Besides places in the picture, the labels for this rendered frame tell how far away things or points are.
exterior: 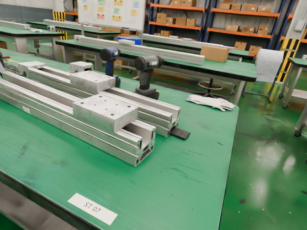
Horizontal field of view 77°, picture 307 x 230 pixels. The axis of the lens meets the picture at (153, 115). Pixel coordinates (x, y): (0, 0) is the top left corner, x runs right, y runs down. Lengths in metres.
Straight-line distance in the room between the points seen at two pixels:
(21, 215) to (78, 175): 0.75
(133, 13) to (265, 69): 2.56
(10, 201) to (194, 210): 1.05
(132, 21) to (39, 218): 3.34
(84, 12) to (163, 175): 4.20
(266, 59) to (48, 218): 3.81
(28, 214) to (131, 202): 0.84
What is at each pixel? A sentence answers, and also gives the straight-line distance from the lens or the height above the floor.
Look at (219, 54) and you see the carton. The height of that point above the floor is 0.86.
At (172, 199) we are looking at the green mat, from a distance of 0.49.
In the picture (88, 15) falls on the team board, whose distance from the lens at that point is 4.46.
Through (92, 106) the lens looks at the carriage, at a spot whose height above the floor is 0.90.
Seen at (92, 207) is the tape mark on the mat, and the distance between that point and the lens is 0.47.
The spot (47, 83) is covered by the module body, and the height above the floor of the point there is 0.82.
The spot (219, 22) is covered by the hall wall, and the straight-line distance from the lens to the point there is 11.12.
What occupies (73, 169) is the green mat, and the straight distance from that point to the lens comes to 0.56.
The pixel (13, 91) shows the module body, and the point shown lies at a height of 0.85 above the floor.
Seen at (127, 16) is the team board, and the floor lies 1.18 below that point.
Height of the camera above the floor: 1.14
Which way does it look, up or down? 26 degrees down
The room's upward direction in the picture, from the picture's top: 6 degrees clockwise
